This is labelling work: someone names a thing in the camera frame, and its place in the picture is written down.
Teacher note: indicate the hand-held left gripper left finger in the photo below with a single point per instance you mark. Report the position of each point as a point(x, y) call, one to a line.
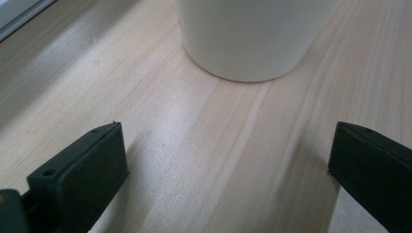
point(84, 181)

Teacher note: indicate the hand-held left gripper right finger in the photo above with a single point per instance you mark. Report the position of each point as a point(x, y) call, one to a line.
point(375, 174)

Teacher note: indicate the white cup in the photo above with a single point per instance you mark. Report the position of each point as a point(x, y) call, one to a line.
point(252, 39)

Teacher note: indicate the white window frame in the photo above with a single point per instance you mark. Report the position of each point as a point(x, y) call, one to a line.
point(16, 14)

